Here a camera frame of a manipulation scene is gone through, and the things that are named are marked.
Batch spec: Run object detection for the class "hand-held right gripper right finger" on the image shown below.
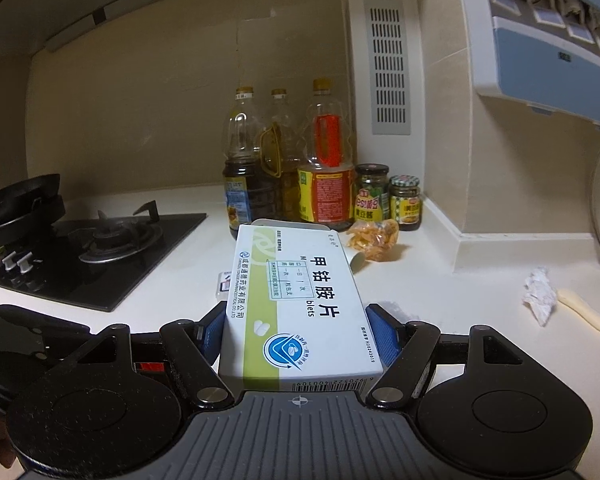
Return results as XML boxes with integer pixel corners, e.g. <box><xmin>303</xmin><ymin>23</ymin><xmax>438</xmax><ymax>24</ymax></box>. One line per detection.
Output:
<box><xmin>364</xmin><ymin>303</ymin><xmax>532</xmax><ymax>412</ymax></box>

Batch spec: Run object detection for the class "black frying pan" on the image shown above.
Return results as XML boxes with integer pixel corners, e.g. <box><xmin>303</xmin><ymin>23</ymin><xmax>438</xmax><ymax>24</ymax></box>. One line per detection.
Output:
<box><xmin>0</xmin><ymin>174</ymin><xmax>67</xmax><ymax>247</ymax></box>

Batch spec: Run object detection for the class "white green medicine box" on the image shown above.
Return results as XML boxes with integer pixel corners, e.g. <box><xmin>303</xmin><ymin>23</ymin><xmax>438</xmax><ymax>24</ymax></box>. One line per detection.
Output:
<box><xmin>218</xmin><ymin>218</ymin><xmax>385</xmax><ymax>394</ymax></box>

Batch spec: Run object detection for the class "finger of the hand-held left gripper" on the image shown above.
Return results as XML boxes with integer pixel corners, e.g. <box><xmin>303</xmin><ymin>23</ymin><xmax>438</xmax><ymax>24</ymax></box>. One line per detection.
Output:
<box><xmin>0</xmin><ymin>304</ymin><xmax>91</xmax><ymax>350</ymax></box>

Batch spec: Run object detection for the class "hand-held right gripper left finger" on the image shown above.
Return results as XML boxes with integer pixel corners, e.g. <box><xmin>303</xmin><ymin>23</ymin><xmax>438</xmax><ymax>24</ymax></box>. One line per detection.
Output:
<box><xmin>47</xmin><ymin>304</ymin><xmax>237</xmax><ymax>412</ymax></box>

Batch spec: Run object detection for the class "red label oil bottle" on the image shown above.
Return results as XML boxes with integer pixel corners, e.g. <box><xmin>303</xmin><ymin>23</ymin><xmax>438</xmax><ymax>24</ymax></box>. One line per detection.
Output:
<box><xmin>296</xmin><ymin>78</ymin><xmax>357</xmax><ymax>226</ymax></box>

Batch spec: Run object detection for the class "grey vent grille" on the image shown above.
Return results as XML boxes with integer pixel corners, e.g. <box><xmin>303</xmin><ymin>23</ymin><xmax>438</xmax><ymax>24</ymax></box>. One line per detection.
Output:
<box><xmin>363</xmin><ymin>0</ymin><xmax>412</xmax><ymax>136</ymax></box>

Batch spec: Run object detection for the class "yellow oil bottle with handle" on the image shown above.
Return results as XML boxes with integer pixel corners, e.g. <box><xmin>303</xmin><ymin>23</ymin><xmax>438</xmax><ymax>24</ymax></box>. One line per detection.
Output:
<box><xmin>257</xmin><ymin>88</ymin><xmax>303</xmax><ymax>222</ymax></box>

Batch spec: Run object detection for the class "orange plastic wrapper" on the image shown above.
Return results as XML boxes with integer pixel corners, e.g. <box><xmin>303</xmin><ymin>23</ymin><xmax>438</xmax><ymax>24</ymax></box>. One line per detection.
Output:
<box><xmin>346</xmin><ymin>219</ymin><xmax>400</xmax><ymax>263</ymax></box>

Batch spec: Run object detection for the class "yellow label sauce jar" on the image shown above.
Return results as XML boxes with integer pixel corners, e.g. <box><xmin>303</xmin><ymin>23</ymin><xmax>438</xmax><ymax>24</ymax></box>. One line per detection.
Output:
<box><xmin>388</xmin><ymin>175</ymin><xmax>424</xmax><ymax>232</ymax></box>

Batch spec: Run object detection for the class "green pickle jar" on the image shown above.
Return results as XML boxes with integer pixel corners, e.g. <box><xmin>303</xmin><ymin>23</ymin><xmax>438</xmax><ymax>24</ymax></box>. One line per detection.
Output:
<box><xmin>354</xmin><ymin>163</ymin><xmax>391</xmax><ymax>224</ymax></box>

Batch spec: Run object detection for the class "dark soy sauce bottle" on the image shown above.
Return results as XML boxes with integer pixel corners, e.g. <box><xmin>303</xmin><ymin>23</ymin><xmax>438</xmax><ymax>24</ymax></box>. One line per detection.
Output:
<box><xmin>222</xmin><ymin>87</ymin><xmax>262</xmax><ymax>241</ymax></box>

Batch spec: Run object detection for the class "black gas stove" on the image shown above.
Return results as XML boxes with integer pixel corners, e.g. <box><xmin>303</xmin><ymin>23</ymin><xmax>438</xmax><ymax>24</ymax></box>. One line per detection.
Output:
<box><xmin>0</xmin><ymin>200</ymin><xmax>208</xmax><ymax>312</ymax></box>

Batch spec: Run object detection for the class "blue white wall rack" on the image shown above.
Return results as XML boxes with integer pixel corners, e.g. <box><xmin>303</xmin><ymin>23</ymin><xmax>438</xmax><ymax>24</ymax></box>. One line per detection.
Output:
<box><xmin>454</xmin><ymin>0</ymin><xmax>600</xmax><ymax>129</ymax></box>

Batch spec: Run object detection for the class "cream ribbed plastic handle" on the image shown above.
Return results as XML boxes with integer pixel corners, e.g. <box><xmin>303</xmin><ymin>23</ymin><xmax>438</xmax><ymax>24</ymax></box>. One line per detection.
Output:
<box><xmin>557</xmin><ymin>288</ymin><xmax>600</xmax><ymax>347</ymax></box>

